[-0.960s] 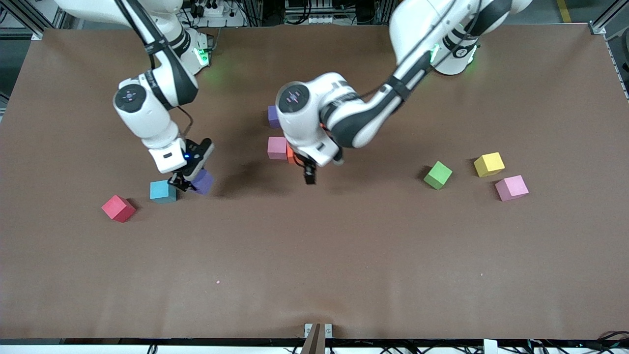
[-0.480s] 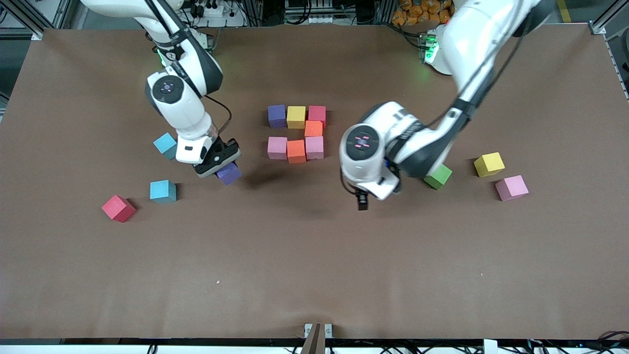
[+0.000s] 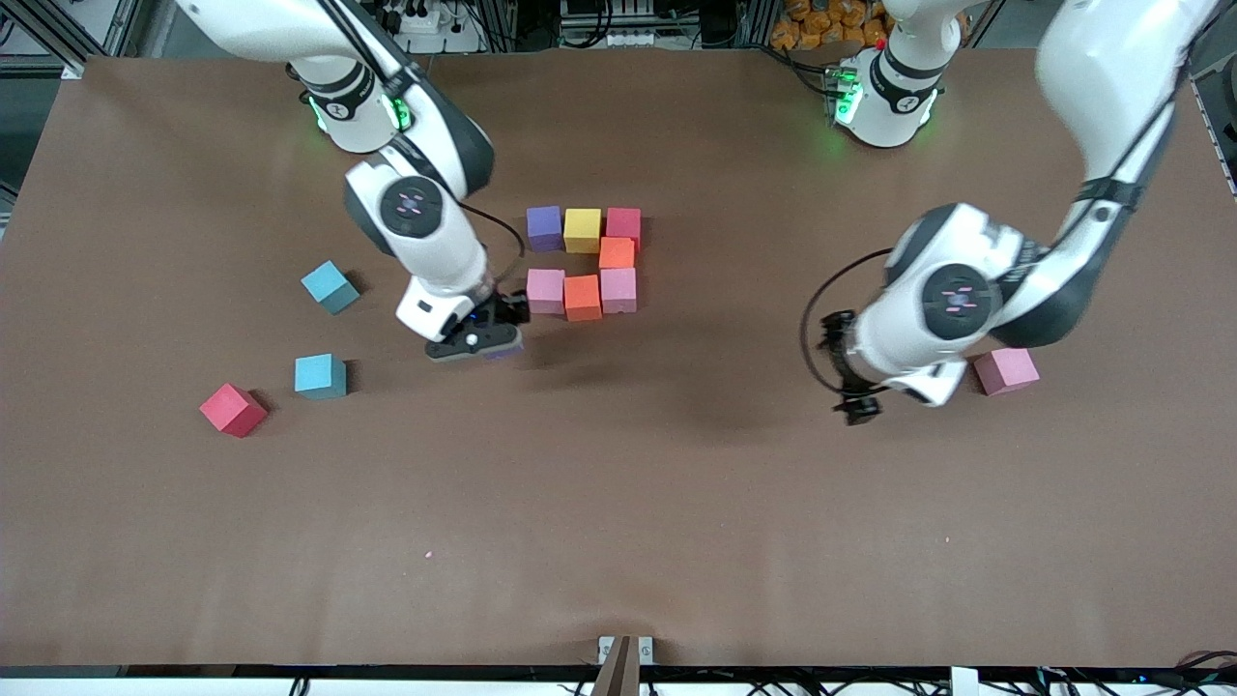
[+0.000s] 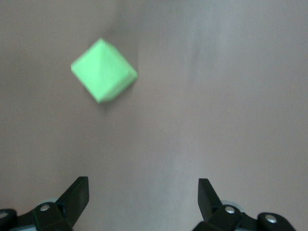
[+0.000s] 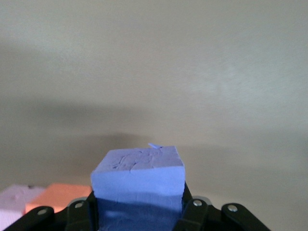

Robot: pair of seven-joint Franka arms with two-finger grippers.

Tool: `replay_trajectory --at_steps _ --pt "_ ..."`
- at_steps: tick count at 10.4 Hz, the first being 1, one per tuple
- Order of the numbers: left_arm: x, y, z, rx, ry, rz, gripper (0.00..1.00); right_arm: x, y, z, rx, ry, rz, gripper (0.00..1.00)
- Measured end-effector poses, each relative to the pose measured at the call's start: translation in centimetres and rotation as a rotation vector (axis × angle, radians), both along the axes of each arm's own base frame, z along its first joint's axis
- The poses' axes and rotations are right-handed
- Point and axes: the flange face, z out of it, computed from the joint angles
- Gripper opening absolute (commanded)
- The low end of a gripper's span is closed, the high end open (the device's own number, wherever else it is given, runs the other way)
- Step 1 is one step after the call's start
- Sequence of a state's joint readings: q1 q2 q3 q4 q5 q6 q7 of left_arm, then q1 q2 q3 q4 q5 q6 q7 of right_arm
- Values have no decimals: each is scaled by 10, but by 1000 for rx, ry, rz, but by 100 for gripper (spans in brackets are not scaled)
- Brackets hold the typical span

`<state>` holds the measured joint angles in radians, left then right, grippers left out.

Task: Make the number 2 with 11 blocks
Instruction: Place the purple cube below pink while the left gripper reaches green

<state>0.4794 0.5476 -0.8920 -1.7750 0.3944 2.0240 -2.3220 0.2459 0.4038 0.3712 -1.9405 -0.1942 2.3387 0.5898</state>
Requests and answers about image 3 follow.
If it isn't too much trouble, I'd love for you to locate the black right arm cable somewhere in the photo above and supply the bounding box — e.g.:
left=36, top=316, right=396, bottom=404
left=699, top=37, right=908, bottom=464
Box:
left=324, top=0, right=528, bottom=286

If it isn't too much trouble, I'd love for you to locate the orange snack bag pile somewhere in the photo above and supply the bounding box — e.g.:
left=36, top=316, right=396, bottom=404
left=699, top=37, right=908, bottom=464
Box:
left=771, top=0, right=895, bottom=51

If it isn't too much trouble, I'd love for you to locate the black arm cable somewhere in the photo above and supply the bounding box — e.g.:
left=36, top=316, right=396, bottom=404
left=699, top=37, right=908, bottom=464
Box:
left=324, top=0, right=528, bottom=286
left=799, top=247, right=895, bottom=397

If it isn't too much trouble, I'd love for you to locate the white power strip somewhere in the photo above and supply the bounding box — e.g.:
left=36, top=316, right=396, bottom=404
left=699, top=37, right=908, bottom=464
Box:
left=382, top=3, right=443, bottom=36

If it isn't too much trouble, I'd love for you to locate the metal table edge bracket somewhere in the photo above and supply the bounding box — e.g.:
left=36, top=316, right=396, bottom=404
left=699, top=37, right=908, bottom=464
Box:
left=591, top=634, right=655, bottom=696

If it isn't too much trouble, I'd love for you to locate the pink foam block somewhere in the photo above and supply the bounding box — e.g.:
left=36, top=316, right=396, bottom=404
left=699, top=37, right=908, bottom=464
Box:
left=526, top=269, right=566, bottom=315
left=971, top=348, right=1042, bottom=396
left=600, top=268, right=639, bottom=314

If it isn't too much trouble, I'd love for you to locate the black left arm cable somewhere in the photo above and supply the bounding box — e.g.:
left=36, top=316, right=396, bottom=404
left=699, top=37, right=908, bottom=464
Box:
left=799, top=247, right=895, bottom=397

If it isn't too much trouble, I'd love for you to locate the aluminium frame post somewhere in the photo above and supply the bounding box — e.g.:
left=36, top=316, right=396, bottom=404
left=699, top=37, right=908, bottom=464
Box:
left=0, top=0, right=146, bottom=80

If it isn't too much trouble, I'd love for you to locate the yellow foam block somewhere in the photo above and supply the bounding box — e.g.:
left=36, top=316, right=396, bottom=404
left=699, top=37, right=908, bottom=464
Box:
left=564, top=208, right=604, bottom=255

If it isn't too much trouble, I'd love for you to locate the light blue foam block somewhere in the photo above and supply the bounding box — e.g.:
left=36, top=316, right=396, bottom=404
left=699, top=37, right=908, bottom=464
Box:
left=301, top=260, right=360, bottom=316
left=295, top=354, right=348, bottom=400

